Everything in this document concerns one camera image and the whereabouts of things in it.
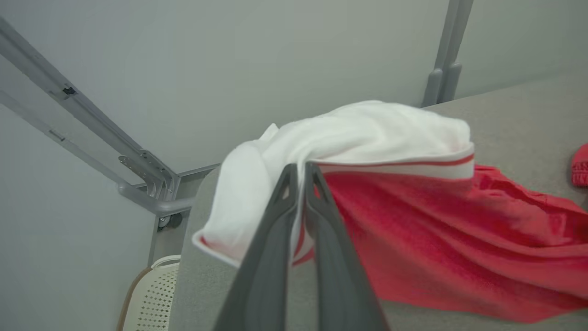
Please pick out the grey metal frame pole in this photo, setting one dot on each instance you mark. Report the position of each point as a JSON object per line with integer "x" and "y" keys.
{"x": 443, "y": 82}

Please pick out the grey metal double-rail frame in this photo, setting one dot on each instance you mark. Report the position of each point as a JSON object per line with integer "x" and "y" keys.
{"x": 105, "y": 122}

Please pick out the red and white basketball jersey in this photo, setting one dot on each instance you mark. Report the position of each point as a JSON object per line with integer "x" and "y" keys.
{"x": 436, "y": 230}

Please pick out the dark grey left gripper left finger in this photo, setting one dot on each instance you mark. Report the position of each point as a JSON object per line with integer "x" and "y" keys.
{"x": 266, "y": 276}

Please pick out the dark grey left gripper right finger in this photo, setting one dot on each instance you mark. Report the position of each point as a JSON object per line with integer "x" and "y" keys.
{"x": 340, "y": 285}

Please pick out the cream perforated laundry basket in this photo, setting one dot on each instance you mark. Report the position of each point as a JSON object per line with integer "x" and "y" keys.
{"x": 156, "y": 299}

